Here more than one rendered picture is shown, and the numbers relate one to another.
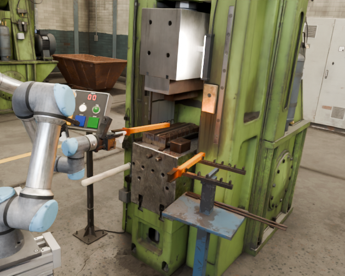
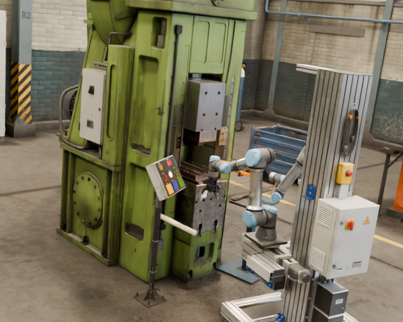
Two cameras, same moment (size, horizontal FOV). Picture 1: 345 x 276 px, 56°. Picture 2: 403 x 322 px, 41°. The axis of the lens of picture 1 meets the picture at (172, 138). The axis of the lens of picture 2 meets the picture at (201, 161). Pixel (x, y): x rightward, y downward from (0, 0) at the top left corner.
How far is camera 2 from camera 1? 4.82 m
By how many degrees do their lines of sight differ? 77
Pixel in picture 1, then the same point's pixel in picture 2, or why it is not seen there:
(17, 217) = not seen: hidden behind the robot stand
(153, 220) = (208, 237)
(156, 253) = (208, 261)
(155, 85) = (207, 136)
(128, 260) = (192, 284)
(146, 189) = (205, 216)
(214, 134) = (223, 158)
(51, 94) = not seen: hidden behind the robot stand
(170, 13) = (219, 86)
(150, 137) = (201, 176)
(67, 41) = not seen: outside the picture
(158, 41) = (211, 105)
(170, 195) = (221, 209)
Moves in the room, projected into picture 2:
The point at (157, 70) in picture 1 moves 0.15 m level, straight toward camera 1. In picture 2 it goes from (209, 126) to (226, 128)
